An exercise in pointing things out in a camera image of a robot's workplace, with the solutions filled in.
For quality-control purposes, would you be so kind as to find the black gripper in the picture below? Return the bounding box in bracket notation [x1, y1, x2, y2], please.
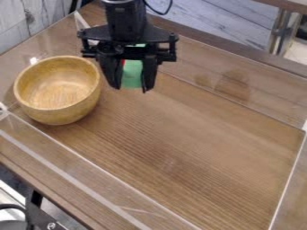
[75, 0, 178, 93]

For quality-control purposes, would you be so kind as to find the green rectangular block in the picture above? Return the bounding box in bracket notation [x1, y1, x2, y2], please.
[121, 43, 148, 90]

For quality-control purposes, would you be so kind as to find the brown wooden bowl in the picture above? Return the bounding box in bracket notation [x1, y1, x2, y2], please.
[13, 56, 101, 125]

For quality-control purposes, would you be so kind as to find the metal table leg background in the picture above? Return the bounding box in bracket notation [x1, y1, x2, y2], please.
[266, 9, 301, 57]

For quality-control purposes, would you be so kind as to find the clear acrylic corner bracket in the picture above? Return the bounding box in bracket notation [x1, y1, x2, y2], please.
[73, 10, 100, 46]

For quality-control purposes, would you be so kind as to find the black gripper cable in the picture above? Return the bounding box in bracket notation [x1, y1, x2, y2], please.
[142, 0, 173, 16]

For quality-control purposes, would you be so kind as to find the black table leg bracket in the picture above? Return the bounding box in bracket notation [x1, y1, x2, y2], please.
[25, 190, 67, 230]

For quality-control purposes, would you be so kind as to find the black cable lower left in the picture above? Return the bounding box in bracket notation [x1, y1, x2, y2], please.
[0, 203, 30, 230]

